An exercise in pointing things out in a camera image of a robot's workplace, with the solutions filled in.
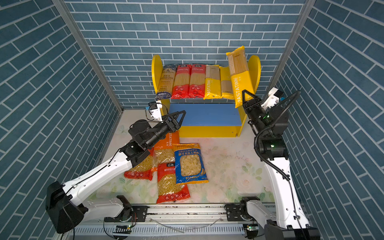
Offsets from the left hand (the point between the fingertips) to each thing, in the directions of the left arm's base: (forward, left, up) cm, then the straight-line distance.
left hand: (183, 113), depth 64 cm
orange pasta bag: (+1, +14, -36) cm, 38 cm away
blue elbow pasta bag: (-8, -2, -36) cm, 37 cm away
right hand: (+3, -23, +11) cm, 25 cm away
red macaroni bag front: (-21, +9, -36) cm, 43 cm away
